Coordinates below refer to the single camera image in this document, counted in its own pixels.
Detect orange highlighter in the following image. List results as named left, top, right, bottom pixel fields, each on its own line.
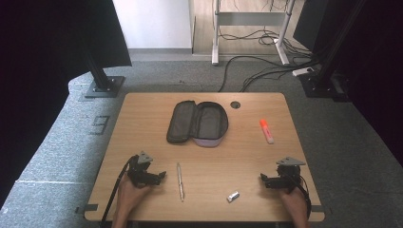
left=259, top=118, right=275, bottom=145

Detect black floor cables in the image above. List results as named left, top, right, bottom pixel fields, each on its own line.
left=218, top=28, right=321, bottom=93

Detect person's right hand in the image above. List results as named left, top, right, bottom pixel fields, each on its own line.
left=278, top=185, right=311, bottom=221

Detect person's left hand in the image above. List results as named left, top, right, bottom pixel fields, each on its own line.
left=116, top=174, right=152, bottom=219

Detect black curtain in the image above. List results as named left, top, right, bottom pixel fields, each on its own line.
left=0, top=0, right=133, bottom=210
left=346, top=0, right=403, bottom=167

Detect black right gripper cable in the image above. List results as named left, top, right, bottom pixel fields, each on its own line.
left=296, top=175, right=313, bottom=220

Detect black metal stand with base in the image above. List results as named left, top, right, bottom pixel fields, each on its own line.
left=83, top=47, right=126, bottom=99
left=298, top=0, right=369, bottom=103

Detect dark grey pencil case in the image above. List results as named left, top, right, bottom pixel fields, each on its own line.
left=165, top=100, right=230, bottom=148

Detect white desk frame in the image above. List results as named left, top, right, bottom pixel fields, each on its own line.
left=211, top=0, right=297, bottom=67

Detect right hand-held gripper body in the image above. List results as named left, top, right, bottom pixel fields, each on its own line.
left=267, top=155, right=307, bottom=192

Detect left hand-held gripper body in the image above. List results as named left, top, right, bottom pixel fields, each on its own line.
left=126, top=150, right=161, bottom=188

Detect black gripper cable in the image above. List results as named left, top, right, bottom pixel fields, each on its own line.
left=100, top=154, right=140, bottom=228
left=296, top=175, right=313, bottom=220

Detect white power strip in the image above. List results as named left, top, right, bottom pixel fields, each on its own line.
left=291, top=66, right=316, bottom=78

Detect silver pen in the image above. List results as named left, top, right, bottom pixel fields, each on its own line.
left=176, top=161, right=185, bottom=202

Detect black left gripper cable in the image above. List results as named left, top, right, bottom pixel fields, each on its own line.
left=100, top=154, right=140, bottom=228

